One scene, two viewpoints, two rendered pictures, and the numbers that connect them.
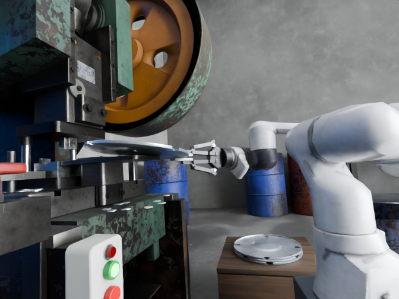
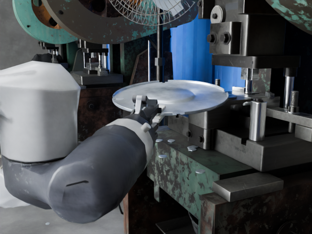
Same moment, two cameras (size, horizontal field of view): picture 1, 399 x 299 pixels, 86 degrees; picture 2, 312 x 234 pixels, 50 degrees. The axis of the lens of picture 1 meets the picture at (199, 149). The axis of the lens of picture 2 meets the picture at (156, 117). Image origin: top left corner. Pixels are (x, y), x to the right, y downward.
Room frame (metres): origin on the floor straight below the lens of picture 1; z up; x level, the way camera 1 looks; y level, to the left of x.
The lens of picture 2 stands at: (1.24, -0.41, 0.92)
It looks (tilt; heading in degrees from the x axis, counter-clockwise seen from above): 12 degrees down; 138
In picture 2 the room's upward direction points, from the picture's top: straight up
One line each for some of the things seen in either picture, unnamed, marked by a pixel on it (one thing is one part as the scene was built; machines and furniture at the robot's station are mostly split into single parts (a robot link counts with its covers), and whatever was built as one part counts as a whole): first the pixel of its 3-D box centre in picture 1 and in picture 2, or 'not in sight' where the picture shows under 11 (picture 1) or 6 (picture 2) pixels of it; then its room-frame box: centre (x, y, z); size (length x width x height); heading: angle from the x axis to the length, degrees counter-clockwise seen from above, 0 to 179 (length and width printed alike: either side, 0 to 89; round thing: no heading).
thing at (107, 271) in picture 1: (111, 269); not in sight; (0.36, 0.16, 0.58); 0.03 x 0.01 x 0.03; 164
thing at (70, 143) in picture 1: (69, 143); (248, 73); (0.69, 0.42, 0.84); 0.05 x 0.03 x 0.04; 164
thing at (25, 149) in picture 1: (25, 155); (248, 81); (0.63, 0.51, 0.81); 0.02 x 0.02 x 0.14
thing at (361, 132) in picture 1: (374, 133); not in sight; (0.45, -0.37, 0.78); 0.25 x 0.18 x 0.11; 103
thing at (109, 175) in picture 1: (113, 179); (197, 120); (0.65, 0.26, 0.72); 0.25 x 0.14 x 0.14; 74
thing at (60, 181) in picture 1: (66, 181); (250, 113); (0.70, 0.43, 0.72); 0.20 x 0.16 x 0.03; 164
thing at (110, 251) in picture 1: (110, 251); not in sight; (0.36, 0.16, 0.61); 0.02 x 0.01 x 0.02; 164
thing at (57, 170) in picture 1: (67, 169); (248, 101); (0.69, 0.43, 0.76); 0.15 x 0.09 x 0.05; 164
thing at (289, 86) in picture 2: (72, 156); (289, 87); (0.79, 0.47, 0.81); 0.02 x 0.02 x 0.14
